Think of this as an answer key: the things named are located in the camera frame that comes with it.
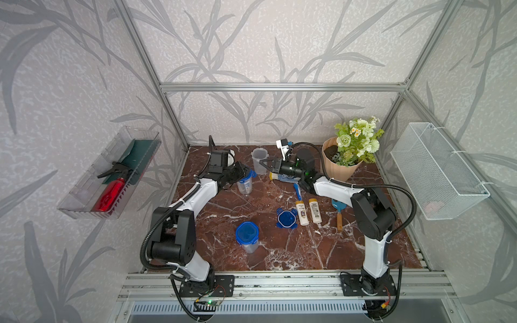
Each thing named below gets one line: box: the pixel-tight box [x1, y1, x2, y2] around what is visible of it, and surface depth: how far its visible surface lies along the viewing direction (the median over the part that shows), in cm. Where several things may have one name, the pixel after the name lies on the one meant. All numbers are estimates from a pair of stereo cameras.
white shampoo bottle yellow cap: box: [295, 200, 310, 227], surface depth 93 cm
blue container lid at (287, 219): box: [276, 207, 299, 230], surface depth 93 cm
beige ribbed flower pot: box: [321, 136, 363, 182], surface depth 93 cm
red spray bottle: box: [90, 161, 133, 213], surface depth 61 cm
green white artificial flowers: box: [331, 115, 385, 167], surface depth 87 cm
